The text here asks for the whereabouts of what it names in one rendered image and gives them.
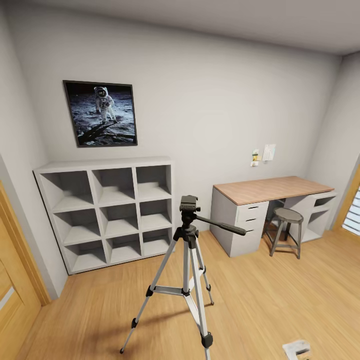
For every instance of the door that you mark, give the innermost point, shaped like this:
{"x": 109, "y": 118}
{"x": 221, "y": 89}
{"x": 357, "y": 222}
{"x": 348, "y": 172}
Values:
{"x": 23, "y": 292}

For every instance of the desk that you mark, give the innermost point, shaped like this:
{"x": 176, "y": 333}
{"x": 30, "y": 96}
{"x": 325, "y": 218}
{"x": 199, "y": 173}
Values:
{"x": 247, "y": 204}

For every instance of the bookcase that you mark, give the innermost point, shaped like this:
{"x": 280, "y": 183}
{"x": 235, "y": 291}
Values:
{"x": 69, "y": 236}

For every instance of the camera tripod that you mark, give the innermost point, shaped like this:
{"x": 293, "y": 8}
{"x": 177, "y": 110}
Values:
{"x": 191, "y": 251}

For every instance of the fixed window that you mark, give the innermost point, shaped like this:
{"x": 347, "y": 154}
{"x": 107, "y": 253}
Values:
{"x": 348, "y": 220}

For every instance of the painting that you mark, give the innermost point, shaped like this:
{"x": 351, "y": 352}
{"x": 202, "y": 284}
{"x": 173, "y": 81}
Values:
{"x": 102, "y": 114}

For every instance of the taboret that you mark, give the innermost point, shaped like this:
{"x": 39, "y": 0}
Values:
{"x": 291, "y": 217}

